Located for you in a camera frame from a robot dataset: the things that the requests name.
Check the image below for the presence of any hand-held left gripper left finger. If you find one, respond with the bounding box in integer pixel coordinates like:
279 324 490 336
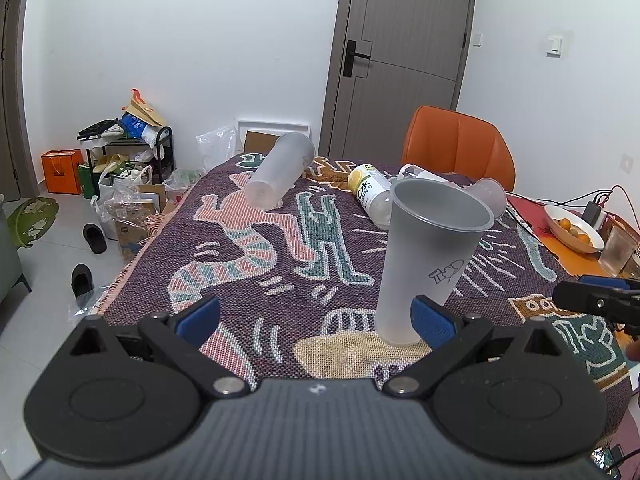
70 295 251 401

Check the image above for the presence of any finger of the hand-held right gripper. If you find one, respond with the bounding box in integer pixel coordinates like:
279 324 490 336
577 275 640 292
552 281 640 335

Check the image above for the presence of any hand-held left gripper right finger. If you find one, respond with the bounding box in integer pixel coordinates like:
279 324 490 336
382 296 571 401

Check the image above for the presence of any frosted cup with drawing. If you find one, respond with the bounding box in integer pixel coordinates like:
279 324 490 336
376 178 496 347

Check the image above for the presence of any small clear plastic cup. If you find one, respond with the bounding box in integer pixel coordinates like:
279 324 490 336
465 178 509 221

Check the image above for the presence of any plain frosted plastic cup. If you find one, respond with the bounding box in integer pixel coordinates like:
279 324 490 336
245 132 317 211

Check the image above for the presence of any clear square glass container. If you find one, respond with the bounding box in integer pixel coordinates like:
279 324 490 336
598 227 640 277

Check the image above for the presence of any white bowl of oranges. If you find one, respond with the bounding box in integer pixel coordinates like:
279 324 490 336
543 204 606 254

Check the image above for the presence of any black power adapter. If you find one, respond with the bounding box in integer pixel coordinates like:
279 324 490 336
582 200 609 226

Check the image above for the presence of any cardboard box in plastic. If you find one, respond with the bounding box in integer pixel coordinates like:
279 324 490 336
114 204 152 262

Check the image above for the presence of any black slipper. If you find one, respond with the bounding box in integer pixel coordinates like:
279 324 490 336
70 263 95 299
82 224 109 255

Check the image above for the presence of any printed woven blanket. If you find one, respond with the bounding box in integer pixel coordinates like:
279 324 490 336
97 152 632 436

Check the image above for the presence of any yellow label plastic bottle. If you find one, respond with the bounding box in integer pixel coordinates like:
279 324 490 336
348 163 401 229

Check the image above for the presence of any black shoe rack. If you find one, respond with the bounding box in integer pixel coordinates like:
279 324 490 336
84 126 176 187

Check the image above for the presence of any clear plastic bag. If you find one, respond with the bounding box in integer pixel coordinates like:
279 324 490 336
195 127 237 177

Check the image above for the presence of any orange chair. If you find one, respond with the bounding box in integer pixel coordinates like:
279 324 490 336
401 105 516 193

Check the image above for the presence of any brown cardboard box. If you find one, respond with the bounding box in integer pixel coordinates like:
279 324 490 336
243 130 282 154

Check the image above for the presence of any green leaf-shaped mat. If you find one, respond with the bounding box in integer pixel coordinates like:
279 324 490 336
5 197 60 251

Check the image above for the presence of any orange shopping bag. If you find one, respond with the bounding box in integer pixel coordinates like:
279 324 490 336
40 149 84 195

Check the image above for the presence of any white flat board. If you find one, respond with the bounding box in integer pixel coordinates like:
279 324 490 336
234 118 312 142

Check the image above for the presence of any grey door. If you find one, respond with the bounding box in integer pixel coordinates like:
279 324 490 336
321 0 479 159

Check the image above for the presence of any red cable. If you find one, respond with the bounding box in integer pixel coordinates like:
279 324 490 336
597 184 640 216

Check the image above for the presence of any black door handle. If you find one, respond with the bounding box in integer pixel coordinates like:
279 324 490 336
343 40 372 78

